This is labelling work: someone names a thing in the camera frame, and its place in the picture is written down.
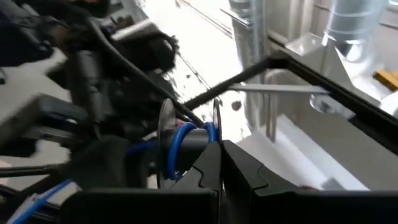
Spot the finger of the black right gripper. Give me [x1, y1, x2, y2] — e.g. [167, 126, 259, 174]
[71, 136, 150, 191]

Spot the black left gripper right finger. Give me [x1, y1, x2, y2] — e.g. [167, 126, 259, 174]
[222, 139, 398, 224]

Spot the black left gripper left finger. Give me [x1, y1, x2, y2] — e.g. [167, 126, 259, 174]
[60, 141, 222, 224]

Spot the black cable spool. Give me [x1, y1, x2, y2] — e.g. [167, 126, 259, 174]
[156, 97, 223, 189]

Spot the blue cable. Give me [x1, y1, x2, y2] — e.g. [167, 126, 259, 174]
[7, 121, 219, 224]

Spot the black rig frame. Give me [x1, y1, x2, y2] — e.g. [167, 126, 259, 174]
[183, 51, 398, 156]

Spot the yellow ceiling bracket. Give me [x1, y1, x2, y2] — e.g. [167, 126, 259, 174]
[373, 70, 398, 91]

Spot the silver round ceiling duct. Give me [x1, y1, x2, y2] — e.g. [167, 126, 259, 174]
[323, 0, 389, 63]

